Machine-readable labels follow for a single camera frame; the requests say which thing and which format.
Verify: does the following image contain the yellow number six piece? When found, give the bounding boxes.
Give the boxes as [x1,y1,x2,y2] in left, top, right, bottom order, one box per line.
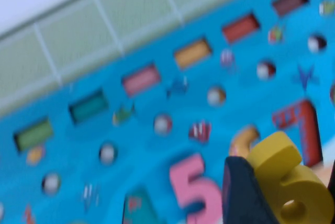
[247,131,335,224]

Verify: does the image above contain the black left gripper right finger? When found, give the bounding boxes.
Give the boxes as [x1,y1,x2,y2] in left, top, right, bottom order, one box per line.
[327,155,335,198]

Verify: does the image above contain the green grid table mat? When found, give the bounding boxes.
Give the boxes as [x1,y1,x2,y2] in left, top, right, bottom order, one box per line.
[0,0,294,117]

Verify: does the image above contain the blue wooden puzzle board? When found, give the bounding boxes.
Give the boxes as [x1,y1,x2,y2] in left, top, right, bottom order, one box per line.
[0,0,335,224]

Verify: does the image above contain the pink number five piece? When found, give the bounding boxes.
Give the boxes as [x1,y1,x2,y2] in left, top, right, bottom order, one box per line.
[169,153,226,224]

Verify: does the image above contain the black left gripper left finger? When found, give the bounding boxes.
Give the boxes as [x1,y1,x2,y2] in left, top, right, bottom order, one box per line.
[222,155,282,224]

